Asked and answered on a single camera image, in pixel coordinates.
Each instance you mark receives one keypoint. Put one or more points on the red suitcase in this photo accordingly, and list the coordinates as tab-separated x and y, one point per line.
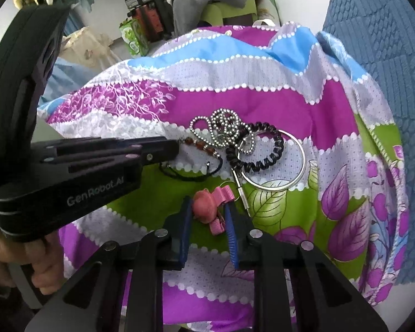
148	22

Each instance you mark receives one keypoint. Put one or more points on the colourful floral striped quilt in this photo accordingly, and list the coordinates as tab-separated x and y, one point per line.
228	76

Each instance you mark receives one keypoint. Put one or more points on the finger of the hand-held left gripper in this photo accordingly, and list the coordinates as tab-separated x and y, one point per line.
124	155
107	141

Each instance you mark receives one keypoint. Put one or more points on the person's left hand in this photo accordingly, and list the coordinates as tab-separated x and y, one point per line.
48	266

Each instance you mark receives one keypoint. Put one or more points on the blue knit-covered chair back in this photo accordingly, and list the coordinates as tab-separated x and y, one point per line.
377	41

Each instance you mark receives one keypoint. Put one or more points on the green bag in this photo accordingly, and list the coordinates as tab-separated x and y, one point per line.
135	38

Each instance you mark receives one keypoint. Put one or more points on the silver bangle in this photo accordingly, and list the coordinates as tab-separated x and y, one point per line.
301	159

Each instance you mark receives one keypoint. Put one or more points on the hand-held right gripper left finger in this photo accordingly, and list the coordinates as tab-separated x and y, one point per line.
184	235

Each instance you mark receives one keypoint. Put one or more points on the pale pink blanket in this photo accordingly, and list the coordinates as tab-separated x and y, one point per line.
86	48

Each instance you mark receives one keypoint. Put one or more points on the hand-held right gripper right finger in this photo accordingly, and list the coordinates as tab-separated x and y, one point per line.
232	238

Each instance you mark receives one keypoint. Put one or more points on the plain light blue sheet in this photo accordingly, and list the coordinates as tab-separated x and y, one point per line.
65	83

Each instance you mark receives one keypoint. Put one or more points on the green plastic stool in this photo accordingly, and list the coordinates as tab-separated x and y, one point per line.
218	13

